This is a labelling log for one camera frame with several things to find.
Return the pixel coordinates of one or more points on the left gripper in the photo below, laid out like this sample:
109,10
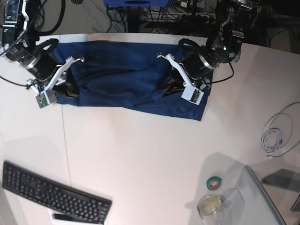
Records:
194,64

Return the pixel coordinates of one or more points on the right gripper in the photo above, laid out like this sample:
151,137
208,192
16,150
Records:
42,66

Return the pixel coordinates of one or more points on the dark blue t-shirt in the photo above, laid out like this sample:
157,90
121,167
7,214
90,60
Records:
128,75

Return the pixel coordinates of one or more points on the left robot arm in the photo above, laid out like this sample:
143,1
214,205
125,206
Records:
233,19

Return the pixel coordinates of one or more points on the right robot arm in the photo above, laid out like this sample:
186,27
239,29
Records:
19,37

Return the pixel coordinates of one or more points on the black power strip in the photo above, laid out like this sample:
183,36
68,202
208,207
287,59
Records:
201,18

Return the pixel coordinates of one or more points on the blue box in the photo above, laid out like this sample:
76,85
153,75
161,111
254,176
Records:
135,3

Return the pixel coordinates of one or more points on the green and red tape roll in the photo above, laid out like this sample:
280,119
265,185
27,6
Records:
213,183

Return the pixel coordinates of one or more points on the black computer keyboard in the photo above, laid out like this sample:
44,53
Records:
69,202

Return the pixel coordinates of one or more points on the clear glass bottle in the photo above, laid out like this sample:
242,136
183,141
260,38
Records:
211,210

